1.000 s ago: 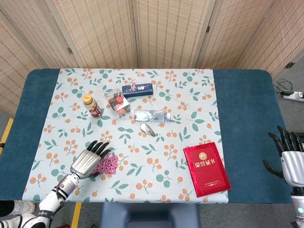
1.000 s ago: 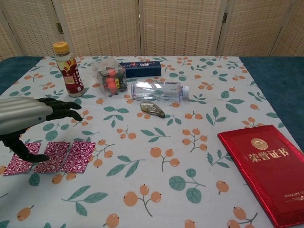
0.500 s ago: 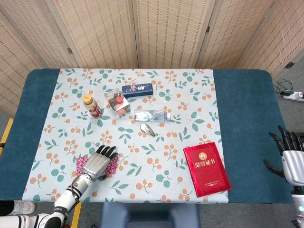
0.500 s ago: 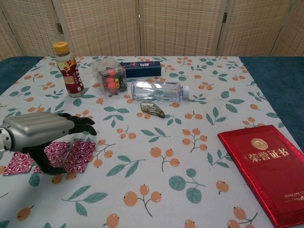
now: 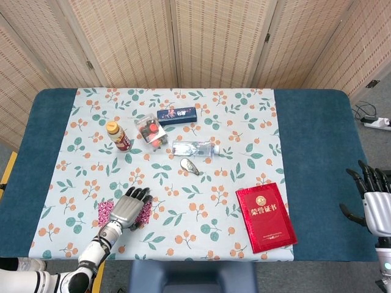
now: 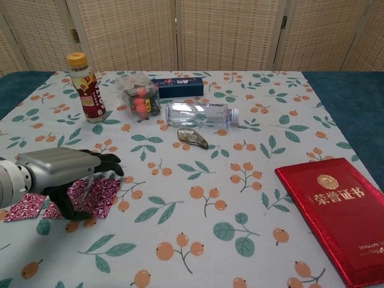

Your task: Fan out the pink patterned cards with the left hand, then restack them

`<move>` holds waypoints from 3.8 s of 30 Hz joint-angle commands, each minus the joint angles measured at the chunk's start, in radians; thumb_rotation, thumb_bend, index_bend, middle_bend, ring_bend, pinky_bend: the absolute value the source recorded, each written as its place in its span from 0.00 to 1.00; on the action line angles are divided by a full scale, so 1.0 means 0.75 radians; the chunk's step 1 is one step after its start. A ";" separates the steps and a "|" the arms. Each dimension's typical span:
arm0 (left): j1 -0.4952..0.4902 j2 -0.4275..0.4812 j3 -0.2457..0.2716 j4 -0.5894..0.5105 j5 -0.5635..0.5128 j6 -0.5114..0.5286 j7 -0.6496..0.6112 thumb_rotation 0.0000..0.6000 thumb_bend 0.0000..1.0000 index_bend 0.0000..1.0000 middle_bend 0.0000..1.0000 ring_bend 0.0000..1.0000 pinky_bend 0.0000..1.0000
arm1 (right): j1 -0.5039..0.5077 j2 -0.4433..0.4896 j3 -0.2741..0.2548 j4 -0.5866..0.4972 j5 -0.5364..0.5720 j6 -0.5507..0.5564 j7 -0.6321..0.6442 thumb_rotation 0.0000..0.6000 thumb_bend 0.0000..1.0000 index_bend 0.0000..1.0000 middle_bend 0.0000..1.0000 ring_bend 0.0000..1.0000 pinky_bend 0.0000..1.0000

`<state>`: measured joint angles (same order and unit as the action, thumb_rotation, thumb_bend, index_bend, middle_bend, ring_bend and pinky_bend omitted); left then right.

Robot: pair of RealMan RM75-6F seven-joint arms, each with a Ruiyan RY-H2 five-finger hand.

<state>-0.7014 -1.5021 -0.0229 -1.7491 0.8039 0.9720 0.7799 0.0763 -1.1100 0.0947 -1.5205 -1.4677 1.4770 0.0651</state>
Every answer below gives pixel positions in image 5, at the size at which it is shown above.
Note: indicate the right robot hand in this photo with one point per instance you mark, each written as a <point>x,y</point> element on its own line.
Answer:
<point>380,213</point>

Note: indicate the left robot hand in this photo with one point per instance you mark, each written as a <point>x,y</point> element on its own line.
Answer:
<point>126,210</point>

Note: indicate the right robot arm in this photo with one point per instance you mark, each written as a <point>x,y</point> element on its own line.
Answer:
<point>385,265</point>

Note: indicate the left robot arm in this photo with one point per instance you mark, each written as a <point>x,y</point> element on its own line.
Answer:
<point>91,253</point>

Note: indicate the floral print tablecloth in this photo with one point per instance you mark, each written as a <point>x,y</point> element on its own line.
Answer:
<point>189,213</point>

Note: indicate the yellow cap tea bottle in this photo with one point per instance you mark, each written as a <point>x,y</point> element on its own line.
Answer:
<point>119,138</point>

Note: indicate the clear plastic toy box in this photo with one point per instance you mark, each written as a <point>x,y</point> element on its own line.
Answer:
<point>151,131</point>

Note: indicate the blue felt table cover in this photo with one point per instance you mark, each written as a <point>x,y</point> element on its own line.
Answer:
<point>320,152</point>

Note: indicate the white power strip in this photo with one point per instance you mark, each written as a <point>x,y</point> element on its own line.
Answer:
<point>380,123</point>

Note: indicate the clear plastic water bottle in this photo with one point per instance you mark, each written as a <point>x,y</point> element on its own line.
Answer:
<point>192,148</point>

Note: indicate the blue chair seat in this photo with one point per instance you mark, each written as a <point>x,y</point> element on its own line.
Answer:
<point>192,277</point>

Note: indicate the dark blue rectangular box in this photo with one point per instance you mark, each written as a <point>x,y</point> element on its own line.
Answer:
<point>177,116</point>

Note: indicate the white sneaker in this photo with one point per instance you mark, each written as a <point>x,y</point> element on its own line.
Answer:
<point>30,264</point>

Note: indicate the red certificate book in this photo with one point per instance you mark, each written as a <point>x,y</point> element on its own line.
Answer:
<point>265,218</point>

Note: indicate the black screen hinge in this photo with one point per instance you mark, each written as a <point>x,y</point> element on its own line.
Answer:
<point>373,83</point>

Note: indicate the brass screen hinge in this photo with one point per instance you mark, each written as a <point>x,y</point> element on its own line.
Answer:
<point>89,64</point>
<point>267,37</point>

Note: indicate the bamboo folding screen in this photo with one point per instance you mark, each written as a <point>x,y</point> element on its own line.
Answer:
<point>214,45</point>

